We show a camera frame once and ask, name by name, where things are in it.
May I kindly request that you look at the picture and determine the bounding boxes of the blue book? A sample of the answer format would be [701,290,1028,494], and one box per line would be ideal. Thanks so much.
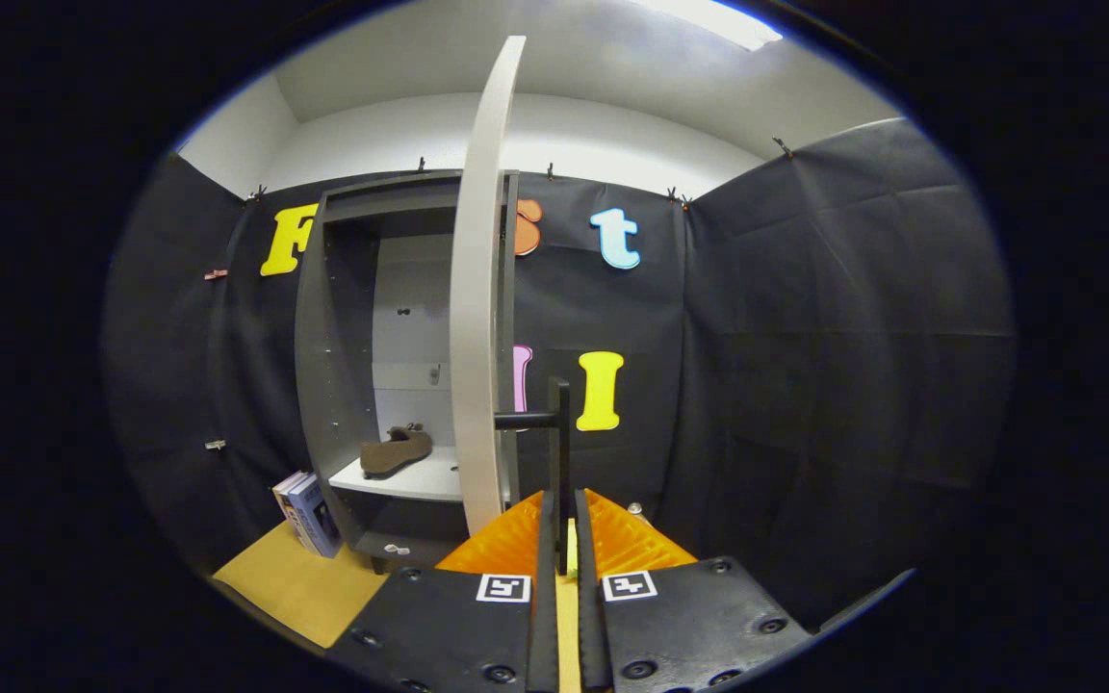
[285,474,345,560]

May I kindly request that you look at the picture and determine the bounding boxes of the brown fuzzy shoe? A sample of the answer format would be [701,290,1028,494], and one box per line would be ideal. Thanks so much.
[360,423,434,479]

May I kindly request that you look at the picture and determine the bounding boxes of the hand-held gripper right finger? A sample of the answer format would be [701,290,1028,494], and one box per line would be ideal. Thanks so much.
[569,489,815,693]

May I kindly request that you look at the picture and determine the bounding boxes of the black door handle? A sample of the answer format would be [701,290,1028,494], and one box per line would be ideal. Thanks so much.
[495,377,572,577]

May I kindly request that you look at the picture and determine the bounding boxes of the pale book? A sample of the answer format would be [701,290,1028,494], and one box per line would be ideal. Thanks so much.
[272,470,311,540]

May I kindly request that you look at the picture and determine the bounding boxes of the grey shoe cabinet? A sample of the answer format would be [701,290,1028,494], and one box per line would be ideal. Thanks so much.
[295,170,522,571]

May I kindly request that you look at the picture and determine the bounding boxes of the ceiling light panel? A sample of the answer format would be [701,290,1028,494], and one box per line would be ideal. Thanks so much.
[632,0,784,51]

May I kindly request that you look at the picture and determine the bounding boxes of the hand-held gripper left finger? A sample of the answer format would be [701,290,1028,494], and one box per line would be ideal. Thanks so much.
[328,489,560,693]

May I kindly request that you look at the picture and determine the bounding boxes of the beige shoe cabinet door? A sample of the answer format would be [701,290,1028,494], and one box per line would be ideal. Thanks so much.
[449,36,529,537]

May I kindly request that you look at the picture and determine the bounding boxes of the black backdrop cloth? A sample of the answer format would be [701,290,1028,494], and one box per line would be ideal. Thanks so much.
[102,115,1016,627]

